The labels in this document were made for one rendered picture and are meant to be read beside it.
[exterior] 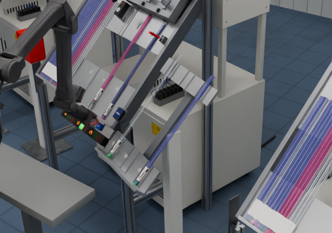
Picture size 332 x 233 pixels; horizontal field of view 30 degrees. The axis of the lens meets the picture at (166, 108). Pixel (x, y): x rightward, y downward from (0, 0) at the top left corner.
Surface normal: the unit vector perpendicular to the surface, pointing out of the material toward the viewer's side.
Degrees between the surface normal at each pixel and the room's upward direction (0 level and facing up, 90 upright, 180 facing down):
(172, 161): 90
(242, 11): 90
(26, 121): 0
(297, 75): 0
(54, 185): 0
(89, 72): 43
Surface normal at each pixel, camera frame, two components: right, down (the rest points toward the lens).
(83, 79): -0.55, -0.39
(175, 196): 0.52, 0.43
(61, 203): -0.03, -0.86
